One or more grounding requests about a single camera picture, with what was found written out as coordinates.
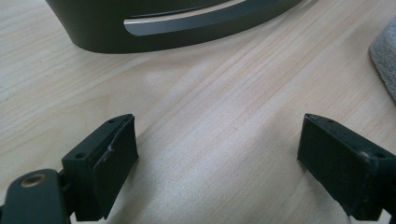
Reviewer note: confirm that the dark grey curved stand base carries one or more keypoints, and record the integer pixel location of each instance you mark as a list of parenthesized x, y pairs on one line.
[(102, 34)]

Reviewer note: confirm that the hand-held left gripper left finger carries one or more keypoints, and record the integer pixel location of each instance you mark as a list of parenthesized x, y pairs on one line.
[(102, 161)]

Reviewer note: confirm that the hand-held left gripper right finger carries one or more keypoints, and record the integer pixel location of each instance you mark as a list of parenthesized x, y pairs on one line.
[(339, 161)]

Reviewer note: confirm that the grey felt cloth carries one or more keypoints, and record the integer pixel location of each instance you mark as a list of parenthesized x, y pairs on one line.
[(385, 56)]

